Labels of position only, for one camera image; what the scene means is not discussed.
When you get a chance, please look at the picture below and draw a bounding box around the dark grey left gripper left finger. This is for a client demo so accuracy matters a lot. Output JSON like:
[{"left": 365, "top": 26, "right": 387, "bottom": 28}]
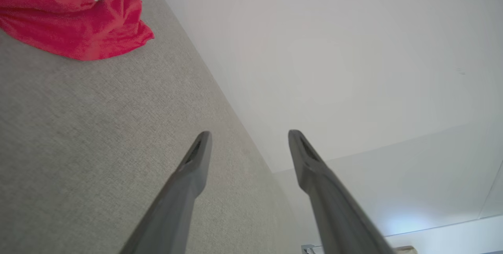
[{"left": 120, "top": 131, "right": 213, "bottom": 254}]

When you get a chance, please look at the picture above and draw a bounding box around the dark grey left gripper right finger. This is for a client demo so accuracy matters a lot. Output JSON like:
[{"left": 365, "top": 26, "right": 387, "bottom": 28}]
[{"left": 288, "top": 130, "right": 395, "bottom": 254}]

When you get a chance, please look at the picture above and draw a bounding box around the grey fabric sofa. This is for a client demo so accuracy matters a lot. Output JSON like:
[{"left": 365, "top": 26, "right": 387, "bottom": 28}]
[{"left": 0, "top": 0, "right": 311, "bottom": 254}]

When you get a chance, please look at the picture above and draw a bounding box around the red shirt with white sleeves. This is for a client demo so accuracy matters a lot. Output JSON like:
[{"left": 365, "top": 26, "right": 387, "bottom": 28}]
[{"left": 0, "top": 0, "right": 155, "bottom": 61}]

